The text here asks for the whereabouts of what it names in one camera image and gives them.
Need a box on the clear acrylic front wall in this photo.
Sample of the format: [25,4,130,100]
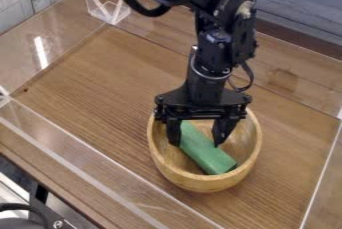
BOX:
[0,97,223,229]

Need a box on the black metal table frame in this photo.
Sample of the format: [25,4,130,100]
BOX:
[29,183,77,229]

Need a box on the black cable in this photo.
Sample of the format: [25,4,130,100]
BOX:
[0,201,44,229]

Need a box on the light wooden bowl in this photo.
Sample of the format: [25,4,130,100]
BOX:
[146,109,261,193]

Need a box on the green rectangular block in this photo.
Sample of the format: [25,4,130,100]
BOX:
[179,121,237,175]

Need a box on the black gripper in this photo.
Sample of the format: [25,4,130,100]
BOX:
[153,72,252,146]

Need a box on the clear acrylic corner bracket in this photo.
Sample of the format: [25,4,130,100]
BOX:
[85,0,130,25]

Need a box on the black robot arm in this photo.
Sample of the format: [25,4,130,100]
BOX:
[122,0,257,146]

